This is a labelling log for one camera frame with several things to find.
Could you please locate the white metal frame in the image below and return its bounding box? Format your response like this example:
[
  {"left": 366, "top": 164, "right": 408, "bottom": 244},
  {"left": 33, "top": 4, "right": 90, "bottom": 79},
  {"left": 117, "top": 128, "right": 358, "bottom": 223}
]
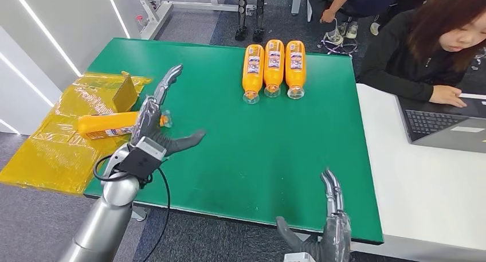
[{"left": 131, "top": 0, "right": 257, "bottom": 40}]

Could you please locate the grey laptop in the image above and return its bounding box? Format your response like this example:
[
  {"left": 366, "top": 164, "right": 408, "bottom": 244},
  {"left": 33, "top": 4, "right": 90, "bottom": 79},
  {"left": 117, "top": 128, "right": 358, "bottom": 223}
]
[{"left": 394, "top": 95, "right": 486, "bottom": 154}]

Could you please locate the chair base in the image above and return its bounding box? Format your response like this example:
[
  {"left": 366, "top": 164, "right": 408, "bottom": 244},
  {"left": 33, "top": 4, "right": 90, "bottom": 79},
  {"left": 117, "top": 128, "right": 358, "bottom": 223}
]
[{"left": 316, "top": 18, "right": 358, "bottom": 56}]

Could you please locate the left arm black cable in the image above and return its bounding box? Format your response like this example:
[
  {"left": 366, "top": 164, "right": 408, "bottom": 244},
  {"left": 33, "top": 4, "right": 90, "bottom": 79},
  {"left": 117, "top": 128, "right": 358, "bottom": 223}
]
[{"left": 93, "top": 154, "right": 171, "bottom": 262}]

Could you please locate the seated person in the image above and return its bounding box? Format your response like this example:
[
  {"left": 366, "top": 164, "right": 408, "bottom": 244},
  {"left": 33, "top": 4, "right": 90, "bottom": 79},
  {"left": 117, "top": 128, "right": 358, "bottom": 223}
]
[{"left": 305, "top": 0, "right": 407, "bottom": 40}]

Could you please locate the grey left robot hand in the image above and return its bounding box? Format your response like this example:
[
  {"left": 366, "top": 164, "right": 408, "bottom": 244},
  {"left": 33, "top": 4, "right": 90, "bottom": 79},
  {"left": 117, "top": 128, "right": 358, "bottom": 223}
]
[{"left": 129, "top": 64, "right": 206, "bottom": 157}]

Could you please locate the person at laptop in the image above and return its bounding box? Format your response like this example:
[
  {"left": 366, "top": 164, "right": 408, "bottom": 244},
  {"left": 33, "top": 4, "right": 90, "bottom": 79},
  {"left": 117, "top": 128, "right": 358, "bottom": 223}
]
[{"left": 357, "top": 0, "right": 486, "bottom": 108}]

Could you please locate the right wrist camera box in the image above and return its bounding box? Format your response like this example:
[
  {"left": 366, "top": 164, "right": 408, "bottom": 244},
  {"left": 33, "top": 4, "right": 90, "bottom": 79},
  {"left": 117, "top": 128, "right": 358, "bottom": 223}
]
[{"left": 283, "top": 252, "right": 316, "bottom": 262}]

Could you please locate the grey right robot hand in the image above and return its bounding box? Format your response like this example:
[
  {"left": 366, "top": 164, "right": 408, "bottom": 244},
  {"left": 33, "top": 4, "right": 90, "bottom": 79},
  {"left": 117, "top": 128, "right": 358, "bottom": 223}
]
[{"left": 275, "top": 169, "right": 352, "bottom": 262}]

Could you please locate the green table mat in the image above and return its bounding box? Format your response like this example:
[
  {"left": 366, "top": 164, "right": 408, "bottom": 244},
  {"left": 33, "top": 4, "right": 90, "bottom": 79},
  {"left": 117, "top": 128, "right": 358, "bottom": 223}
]
[{"left": 83, "top": 38, "right": 384, "bottom": 246}]

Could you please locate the white shoe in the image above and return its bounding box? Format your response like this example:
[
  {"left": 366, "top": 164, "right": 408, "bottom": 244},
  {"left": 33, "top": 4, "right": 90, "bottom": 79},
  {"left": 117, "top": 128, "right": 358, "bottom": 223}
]
[
  {"left": 325, "top": 28, "right": 344, "bottom": 46},
  {"left": 344, "top": 21, "right": 358, "bottom": 40}
]

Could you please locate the black robot leg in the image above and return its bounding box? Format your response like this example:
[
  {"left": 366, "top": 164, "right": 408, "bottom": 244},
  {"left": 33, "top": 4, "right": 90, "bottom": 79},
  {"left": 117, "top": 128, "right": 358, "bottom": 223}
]
[
  {"left": 233, "top": 0, "right": 249, "bottom": 42},
  {"left": 252, "top": 0, "right": 271, "bottom": 44}
]

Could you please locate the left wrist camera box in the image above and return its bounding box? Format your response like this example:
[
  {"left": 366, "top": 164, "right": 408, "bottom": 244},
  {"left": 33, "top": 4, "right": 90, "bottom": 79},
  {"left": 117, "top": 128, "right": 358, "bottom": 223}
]
[{"left": 117, "top": 136, "right": 167, "bottom": 181}]

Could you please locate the yellow film-wrapped cardboard box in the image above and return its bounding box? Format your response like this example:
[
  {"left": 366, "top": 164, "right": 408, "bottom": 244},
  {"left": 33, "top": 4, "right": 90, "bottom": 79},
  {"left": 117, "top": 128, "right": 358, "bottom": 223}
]
[{"left": 0, "top": 71, "right": 152, "bottom": 195}]

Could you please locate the small red-topped fixture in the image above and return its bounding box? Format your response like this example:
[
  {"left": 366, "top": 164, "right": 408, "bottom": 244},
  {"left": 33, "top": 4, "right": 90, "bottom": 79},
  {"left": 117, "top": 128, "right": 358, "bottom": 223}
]
[{"left": 135, "top": 14, "right": 149, "bottom": 34}]

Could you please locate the orange juice bottle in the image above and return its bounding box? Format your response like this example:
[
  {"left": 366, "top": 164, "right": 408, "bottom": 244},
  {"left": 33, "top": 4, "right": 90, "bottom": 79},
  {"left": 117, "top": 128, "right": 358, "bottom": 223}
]
[
  {"left": 241, "top": 44, "right": 265, "bottom": 105},
  {"left": 77, "top": 110, "right": 174, "bottom": 140},
  {"left": 263, "top": 39, "right": 285, "bottom": 99},
  {"left": 284, "top": 40, "right": 307, "bottom": 100}
]

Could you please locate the seated person's hand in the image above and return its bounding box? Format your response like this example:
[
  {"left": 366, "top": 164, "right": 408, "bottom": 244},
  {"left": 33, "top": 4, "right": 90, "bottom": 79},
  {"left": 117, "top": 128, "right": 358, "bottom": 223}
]
[{"left": 319, "top": 9, "right": 336, "bottom": 24}]

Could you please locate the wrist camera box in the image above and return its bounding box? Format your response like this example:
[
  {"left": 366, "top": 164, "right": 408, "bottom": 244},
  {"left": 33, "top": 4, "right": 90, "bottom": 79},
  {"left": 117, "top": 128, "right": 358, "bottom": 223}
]
[
  {"left": 283, "top": 252, "right": 316, "bottom": 262},
  {"left": 117, "top": 136, "right": 167, "bottom": 181}
]

